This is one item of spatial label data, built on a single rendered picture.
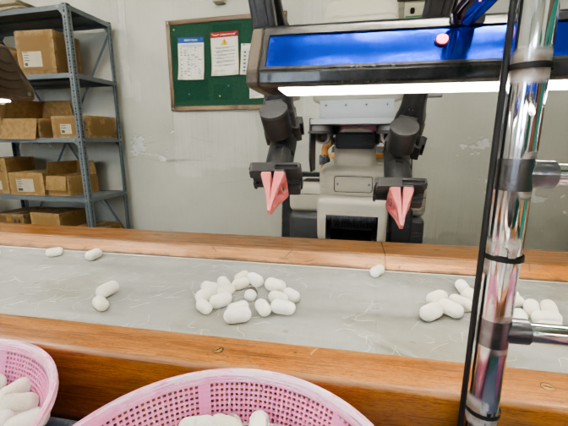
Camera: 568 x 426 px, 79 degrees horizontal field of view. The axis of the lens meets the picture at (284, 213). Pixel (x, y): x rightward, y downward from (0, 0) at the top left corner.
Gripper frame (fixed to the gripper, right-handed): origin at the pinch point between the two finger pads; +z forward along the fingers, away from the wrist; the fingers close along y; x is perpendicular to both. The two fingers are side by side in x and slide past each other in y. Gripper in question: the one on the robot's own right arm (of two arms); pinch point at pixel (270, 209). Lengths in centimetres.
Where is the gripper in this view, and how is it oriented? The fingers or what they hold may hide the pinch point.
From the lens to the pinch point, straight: 64.1
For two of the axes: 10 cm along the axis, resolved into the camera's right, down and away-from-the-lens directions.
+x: 1.3, 6.2, 7.7
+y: 9.8, 0.3, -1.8
